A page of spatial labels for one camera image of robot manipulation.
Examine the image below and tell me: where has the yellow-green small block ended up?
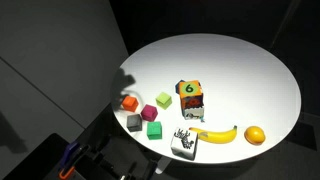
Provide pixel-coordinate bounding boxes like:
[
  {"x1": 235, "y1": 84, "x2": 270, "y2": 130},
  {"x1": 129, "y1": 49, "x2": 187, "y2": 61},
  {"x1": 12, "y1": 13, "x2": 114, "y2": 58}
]
[{"x1": 155, "y1": 92, "x2": 173, "y2": 110}]

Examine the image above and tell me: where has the pink small block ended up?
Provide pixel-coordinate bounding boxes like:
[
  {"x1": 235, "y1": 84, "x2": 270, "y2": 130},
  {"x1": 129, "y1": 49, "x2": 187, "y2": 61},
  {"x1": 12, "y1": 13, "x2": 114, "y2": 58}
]
[{"x1": 140, "y1": 104, "x2": 159, "y2": 123}]

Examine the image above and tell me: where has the orange small block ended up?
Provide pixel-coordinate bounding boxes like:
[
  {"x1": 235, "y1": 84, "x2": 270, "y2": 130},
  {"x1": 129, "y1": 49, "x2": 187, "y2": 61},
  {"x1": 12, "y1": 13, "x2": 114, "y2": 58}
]
[{"x1": 121, "y1": 95, "x2": 140, "y2": 113}]

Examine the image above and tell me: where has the green small block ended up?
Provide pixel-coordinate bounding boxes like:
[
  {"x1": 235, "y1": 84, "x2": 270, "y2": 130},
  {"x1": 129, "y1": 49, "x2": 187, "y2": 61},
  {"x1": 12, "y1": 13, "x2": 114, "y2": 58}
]
[{"x1": 146, "y1": 121, "x2": 163, "y2": 141}]

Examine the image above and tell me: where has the grey small block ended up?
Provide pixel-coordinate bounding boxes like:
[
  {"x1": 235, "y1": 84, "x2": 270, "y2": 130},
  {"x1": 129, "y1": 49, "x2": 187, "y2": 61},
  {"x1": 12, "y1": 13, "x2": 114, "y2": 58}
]
[{"x1": 126, "y1": 113, "x2": 144, "y2": 133}]

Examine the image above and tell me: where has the orange soft cube number six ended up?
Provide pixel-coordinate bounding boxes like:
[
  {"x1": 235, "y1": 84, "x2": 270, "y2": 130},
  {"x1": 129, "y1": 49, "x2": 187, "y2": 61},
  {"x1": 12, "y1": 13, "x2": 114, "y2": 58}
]
[{"x1": 178, "y1": 79, "x2": 205, "y2": 110}]

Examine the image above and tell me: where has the white cube black scribble print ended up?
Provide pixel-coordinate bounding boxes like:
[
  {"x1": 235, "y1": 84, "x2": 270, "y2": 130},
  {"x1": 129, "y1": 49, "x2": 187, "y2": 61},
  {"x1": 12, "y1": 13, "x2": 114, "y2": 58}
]
[{"x1": 170, "y1": 127, "x2": 199, "y2": 161}]

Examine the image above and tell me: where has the yellow banana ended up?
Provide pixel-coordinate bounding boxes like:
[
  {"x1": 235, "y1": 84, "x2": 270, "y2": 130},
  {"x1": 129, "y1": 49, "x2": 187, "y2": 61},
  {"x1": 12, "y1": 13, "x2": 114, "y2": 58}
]
[{"x1": 188, "y1": 125, "x2": 239, "y2": 145}]

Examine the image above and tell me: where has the white table leg base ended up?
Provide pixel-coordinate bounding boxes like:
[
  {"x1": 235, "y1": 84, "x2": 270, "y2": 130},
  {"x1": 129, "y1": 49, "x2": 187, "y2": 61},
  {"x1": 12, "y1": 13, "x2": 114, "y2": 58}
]
[{"x1": 154, "y1": 155, "x2": 173, "y2": 175}]

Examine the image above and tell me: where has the yellow lemon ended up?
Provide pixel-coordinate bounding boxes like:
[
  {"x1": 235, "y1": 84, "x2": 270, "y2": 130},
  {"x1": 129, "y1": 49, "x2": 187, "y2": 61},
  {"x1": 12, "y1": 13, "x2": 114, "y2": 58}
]
[{"x1": 243, "y1": 125, "x2": 267, "y2": 146}]

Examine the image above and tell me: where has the purple clamp orange trigger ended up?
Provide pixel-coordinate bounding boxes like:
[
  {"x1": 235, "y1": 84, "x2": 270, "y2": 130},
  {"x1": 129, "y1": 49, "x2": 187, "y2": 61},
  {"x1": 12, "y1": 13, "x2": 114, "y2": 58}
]
[{"x1": 58, "y1": 140, "x2": 91, "y2": 180}]

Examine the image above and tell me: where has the black platform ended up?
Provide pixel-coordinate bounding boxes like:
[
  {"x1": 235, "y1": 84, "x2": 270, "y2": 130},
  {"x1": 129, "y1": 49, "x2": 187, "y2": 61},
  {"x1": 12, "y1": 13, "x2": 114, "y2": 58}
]
[{"x1": 2, "y1": 132, "x2": 69, "y2": 180}]

